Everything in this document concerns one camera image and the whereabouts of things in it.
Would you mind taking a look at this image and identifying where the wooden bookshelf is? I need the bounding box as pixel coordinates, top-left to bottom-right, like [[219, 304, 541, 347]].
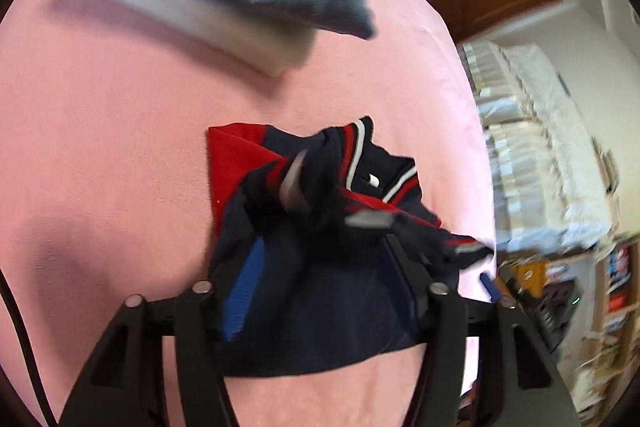
[[499, 233, 640, 425]]

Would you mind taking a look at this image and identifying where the navy red varsity jacket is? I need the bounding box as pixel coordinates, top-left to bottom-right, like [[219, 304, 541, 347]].
[[207, 117, 491, 377]]

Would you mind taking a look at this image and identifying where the lace covered furniture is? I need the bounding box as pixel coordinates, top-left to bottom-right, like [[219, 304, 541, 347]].
[[458, 40, 614, 255]]

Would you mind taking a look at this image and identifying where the pink bed blanket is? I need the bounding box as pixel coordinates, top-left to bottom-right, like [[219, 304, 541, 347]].
[[1, 0, 495, 412]]

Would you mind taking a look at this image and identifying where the folded white garment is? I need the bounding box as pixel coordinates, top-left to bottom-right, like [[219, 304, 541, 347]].
[[113, 0, 318, 78]]

